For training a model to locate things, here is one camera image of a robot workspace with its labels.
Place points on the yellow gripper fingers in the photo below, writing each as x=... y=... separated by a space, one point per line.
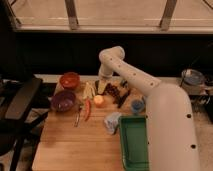
x=102 y=86

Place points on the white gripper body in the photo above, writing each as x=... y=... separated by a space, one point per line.
x=105 y=73

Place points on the black eraser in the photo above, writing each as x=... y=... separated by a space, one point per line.
x=97 y=86

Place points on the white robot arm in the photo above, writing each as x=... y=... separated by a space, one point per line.
x=170 y=124

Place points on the green plastic tray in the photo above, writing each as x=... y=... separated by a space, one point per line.
x=133 y=140

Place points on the yellow banana toy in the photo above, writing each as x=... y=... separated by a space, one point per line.
x=89 y=91

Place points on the orange yellow fruit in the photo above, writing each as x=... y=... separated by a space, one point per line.
x=99 y=100

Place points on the small dark can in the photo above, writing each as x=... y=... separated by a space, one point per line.
x=124 y=83

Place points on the red chili pepper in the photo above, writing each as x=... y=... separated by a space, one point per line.
x=87 y=109

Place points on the red bowl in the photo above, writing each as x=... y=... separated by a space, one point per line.
x=70 y=80

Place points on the crumpled blue cloth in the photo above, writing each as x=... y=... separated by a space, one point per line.
x=111 y=122

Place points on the blue cup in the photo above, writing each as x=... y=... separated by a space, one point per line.
x=137 y=106

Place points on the purple bowl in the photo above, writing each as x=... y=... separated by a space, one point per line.
x=63 y=101

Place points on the metal bowl on shelf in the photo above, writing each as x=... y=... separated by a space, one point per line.
x=192 y=77

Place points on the black chair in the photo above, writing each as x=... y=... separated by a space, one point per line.
x=13 y=127

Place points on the black handled brush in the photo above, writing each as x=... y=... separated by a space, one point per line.
x=123 y=98

